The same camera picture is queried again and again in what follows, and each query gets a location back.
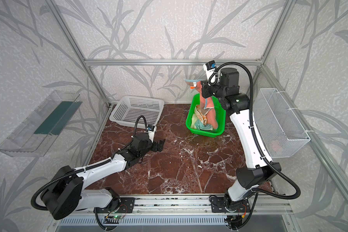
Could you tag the green perforated plastic basket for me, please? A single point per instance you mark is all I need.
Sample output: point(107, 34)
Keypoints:
point(220, 118)

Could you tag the light blue towel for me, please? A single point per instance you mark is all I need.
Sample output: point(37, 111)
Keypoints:
point(198, 125)

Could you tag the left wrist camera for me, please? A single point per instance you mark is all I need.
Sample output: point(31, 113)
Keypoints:
point(151, 130)

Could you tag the cream orange patterned towel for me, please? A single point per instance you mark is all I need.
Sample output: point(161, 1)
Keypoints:
point(197, 115)

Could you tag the pink object in wire basket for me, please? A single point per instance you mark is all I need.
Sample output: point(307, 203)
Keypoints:
point(276, 146)

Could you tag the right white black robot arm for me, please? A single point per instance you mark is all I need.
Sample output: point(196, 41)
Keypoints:
point(256, 171)

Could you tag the white wire mesh basket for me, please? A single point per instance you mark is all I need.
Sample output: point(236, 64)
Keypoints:
point(276, 120)

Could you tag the pink brown bear towel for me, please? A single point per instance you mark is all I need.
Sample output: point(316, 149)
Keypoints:
point(206, 104)

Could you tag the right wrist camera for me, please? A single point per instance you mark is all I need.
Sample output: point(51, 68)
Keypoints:
point(210, 69)

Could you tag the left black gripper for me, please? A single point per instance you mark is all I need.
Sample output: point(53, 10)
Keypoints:
point(156, 145)

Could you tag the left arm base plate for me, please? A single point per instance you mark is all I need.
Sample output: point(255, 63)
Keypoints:
point(120, 205)

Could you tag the white perforated plastic basket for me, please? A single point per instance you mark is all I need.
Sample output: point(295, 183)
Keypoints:
point(129, 108)

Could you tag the clear acrylic wall shelf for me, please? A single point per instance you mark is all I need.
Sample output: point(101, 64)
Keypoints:
point(37, 133)

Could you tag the aluminium frame rail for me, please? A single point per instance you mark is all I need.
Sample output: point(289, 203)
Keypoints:
point(165, 62)

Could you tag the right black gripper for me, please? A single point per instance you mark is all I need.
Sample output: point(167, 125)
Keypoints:
point(205, 90)

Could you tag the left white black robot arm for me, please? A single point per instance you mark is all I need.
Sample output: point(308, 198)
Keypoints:
point(68, 190)

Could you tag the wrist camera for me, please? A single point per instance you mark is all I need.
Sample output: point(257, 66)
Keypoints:
point(210, 69)
point(151, 130)

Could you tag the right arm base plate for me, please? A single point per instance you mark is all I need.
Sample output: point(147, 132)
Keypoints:
point(224, 204)

